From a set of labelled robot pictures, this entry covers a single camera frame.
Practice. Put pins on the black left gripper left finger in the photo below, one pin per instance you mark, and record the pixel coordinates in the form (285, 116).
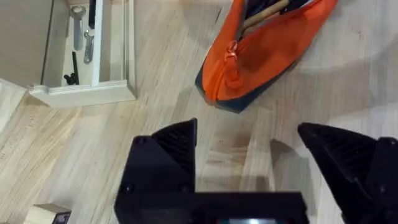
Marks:
(161, 168)

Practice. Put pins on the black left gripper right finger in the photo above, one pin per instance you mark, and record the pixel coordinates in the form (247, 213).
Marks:
(351, 161)

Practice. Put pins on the orange soft zip bag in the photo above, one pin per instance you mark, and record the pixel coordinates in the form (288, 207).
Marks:
(258, 62)

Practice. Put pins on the small pale wooden block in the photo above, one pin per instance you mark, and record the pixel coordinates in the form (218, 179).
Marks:
(46, 214)

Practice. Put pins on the white wooden tool box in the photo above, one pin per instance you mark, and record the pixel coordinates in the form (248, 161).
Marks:
(84, 59)

